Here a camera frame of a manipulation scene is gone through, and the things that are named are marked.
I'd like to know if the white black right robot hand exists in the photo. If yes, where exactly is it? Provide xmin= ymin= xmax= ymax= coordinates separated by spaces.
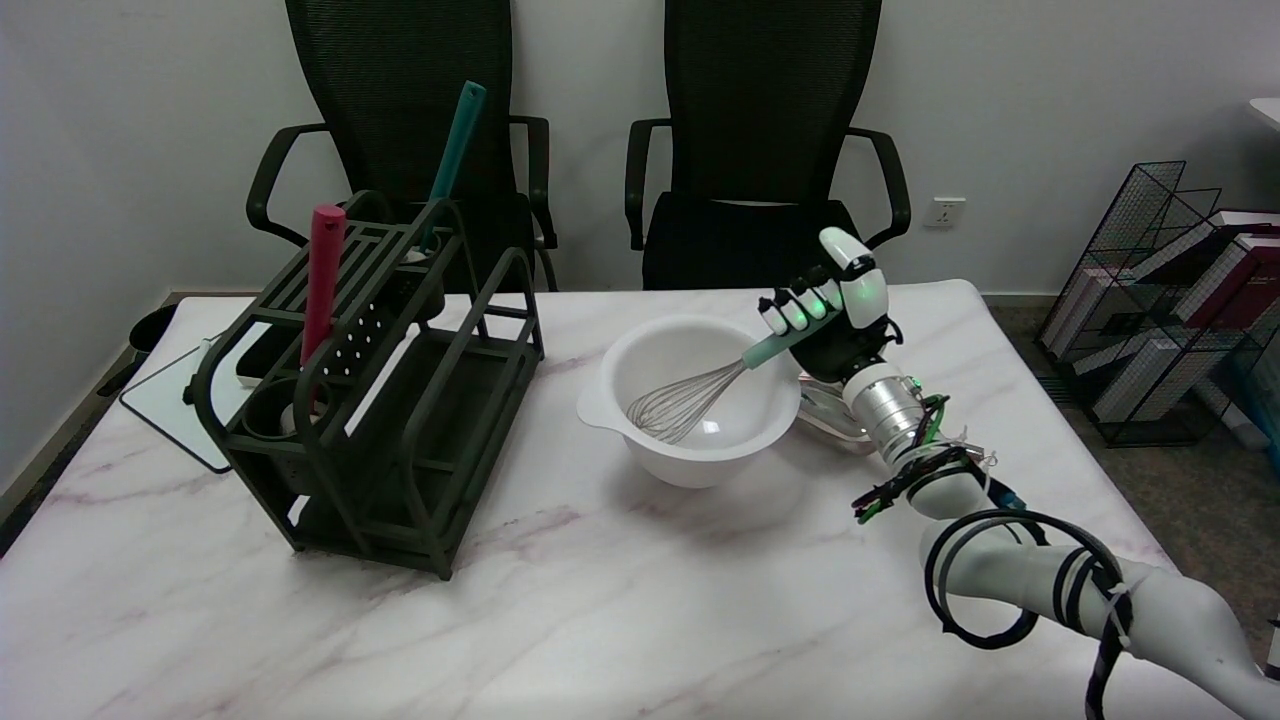
xmin=757 ymin=227 xmax=904 ymax=386

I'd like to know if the whisk with mint green handle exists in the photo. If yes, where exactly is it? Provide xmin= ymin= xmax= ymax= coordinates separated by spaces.
xmin=626 ymin=325 xmax=813 ymax=446

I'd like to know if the stainless steel scoop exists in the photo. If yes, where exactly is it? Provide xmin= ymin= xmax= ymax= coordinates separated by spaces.
xmin=797 ymin=376 xmax=886 ymax=454

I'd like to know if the white mixing bowl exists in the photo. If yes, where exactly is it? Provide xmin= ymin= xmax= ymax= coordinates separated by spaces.
xmin=578 ymin=314 xmax=804 ymax=489

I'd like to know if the black mesh office chair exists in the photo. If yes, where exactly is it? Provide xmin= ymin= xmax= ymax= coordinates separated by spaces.
xmin=625 ymin=0 xmax=912 ymax=291
xmin=246 ymin=0 xmax=559 ymax=293

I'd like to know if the stack of books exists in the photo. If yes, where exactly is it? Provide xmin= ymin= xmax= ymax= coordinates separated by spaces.
xmin=1050 ymin=209 xmax=1280 ymax=426

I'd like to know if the dark green dish rack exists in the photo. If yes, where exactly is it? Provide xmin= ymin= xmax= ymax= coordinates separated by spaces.
xmin=183 ymin=190 xmax=546 ymax=581

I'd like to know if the white board with black edge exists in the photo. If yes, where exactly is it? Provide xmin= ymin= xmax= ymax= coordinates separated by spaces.
xmin=119 ymin=337 xmax=263 ymax=474

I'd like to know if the black round bin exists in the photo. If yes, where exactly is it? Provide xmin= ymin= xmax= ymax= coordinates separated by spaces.
xmin=129 ymin=304 xmax=181 ymax=355

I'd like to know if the black wire book rack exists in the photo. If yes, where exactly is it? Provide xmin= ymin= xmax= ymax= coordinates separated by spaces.
xmin=1036 ymin=161 xmax=1280 ymax=448

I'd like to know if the teal handled utensil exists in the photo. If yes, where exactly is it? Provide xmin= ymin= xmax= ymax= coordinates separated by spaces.
xmin=418 ymin=81 xmax=488 ymax=251

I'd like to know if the red handled utensil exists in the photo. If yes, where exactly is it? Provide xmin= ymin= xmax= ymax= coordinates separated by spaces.
xmin=300 ymin=204 xmax=347 ymax=369

